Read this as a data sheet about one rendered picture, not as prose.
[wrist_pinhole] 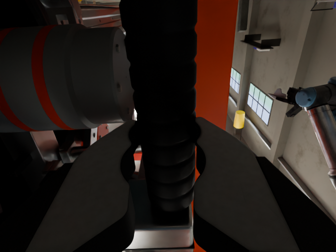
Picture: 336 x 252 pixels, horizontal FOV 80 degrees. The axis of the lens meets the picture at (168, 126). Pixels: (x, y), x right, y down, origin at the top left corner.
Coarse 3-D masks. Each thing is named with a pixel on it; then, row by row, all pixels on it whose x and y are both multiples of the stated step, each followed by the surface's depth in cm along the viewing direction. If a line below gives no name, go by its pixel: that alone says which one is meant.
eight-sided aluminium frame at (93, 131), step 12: (48, 0) 42; (60, 0) 42; (72, 0) 44; (48, 12) 45; (60, 12) 45; (72, 12) 45; (72, 132) 51; (84, 132) 51; (96, 132) 54; (84, 144) 50
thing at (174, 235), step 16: (144, 192) 17; (144, 208) 15; (144, 224) 14; (160, 224) 14; (176, 224) 14; (192, 224) 14; (144, 240) 15; (160, 240) 15; (176, 240) 15; (192, 240) 15
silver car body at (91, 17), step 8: (88, 8) 79; (96, 8) 87; (104, 8) 98; (112, 8) 113; (88, 16) 78; (96, 16) 87; (104, 16) 98; (112, 16) 113; (88, 24) 79; (96, 24) 87; (104, 24) 97; (112, 24) 110; (120, 24) 130
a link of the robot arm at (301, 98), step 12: (300, 96) 82; (312, 96) 79; (324, 96) 80; (312, 108) 81; (324, 108) 78; (312, 120) 81; (324, 120) 78; (324, 132) 78; (324, 144) 78; (324, 156) 80
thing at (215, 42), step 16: (208, 0) 60; (224, 0) 60; (208, 16) 62; (224, 16) 62; (208, 32) 64; (224, 32) 64; (208, 48) 67; (224, 48) 67; (208, 64) 70; (224, 64) 70; (208, 80) 72; (224, 80) 72; (208, 96) 75; (224, 96) 75; (208, 112) 79; (224, 112) 79; (224, 128) 82; (192, 208) 107
